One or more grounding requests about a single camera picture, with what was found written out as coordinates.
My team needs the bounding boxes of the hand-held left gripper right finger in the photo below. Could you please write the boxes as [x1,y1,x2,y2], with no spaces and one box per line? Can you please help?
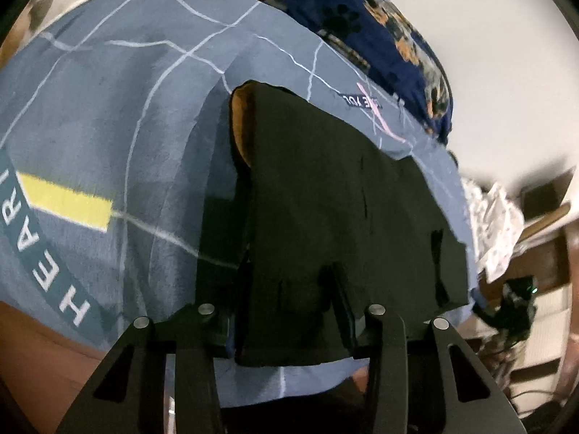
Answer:
[332,270,528,434]

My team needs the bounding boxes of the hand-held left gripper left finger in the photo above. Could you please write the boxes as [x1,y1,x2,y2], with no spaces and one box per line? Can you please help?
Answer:
[54,303,234,434]

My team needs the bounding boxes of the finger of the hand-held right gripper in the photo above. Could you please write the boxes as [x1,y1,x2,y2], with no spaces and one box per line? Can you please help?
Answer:
[472,291,497,325]

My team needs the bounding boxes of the black pants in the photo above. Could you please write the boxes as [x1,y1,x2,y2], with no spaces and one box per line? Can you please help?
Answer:
[228,79,471,368]

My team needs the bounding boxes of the brown wooden furniture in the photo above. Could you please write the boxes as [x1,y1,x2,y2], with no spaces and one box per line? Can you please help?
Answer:
[475,167,579,312]

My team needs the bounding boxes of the white patterned cloth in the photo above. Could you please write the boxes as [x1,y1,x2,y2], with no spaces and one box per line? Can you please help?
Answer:
[461,176,526,282]

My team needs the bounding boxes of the dark box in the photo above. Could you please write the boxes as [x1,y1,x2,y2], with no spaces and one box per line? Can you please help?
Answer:
[520,183,565,218]

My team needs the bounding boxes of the blue checked bed sheet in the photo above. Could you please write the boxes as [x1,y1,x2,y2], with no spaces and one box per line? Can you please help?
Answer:
[0,0,481,410]

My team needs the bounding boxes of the navy dog printed blanket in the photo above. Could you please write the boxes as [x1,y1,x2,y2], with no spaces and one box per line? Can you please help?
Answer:
[194,0,454,146]

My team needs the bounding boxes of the black floor cable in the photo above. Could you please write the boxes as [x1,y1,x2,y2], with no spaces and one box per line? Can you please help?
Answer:
[509,382,564,419]

